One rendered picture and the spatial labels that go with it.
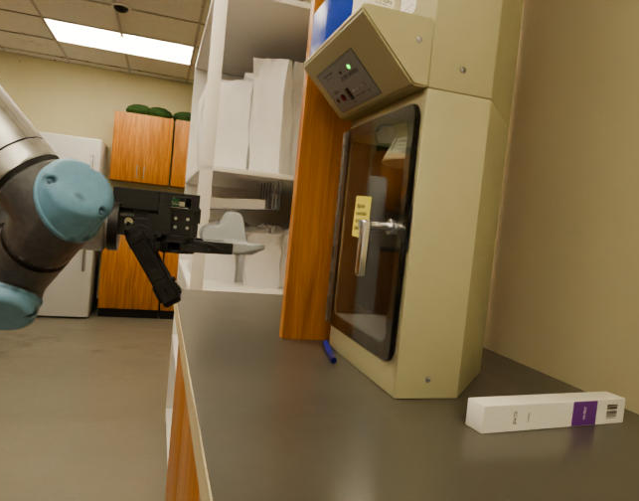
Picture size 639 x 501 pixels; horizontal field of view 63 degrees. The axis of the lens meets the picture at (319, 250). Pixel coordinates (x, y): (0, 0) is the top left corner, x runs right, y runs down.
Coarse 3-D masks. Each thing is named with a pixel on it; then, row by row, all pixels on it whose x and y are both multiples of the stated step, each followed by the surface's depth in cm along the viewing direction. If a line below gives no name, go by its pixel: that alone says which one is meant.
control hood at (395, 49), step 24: (360, 24) 76; (384, 24) 74; (408, 24) 75; (432, 24) 76; (336, 48) 86; (360, 48) 80; (384, 48) 75; (408, 48) 75; (312, 72) 101; (384, 72) 80; (408, 72) 75; (384, 96) 85
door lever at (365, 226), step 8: (360, 224) 80; (368, 224) 80; (376, 224) 81; (384, 224) 81; (392, 224) 81; (360, 232) 81; (368, 232) 80; (392, 232) 81; (360, 240) 80; (368, 240) 80; (360, 248) 80; (368, 248) 81; (360, 256) 80; (360, 264) 80; (360, 272) 80
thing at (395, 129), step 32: (352, 128) 103; (384, 128) 88; (416, 128) 77; (352, 160) 101; (384, 160) 86; (352, 192) 100; (384, 192) 85; (352, 224) 98; (352, 256) 97; (384, 256) 83; (352, 288) 96; (384, 288) 82; (352, 320) 94; (384, 320) 81; (384, 352) 81
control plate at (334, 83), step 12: (336, 60) 89; (348, 60) 86; (324, 72) 96; (336, 72) 92; (348, 72) 89; (360, 72) 85; (324, 84) 100; (336, 84) 96; (348, 84) 92; (360, 84) 88; (372, 84) 85; (336, 96) 100; (348, 96) 95; (360, 96) 92; (372, 96) 88; (348, 108) 99
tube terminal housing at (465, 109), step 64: (448, 0) 76; (512, 0) 86; (448, 64) 77; (512, 64) 92; (448, 128) 78; (448, 192) 79; (448, 256) 80; (448, 320) 81; (384, 384) 83; (448, 384) 81
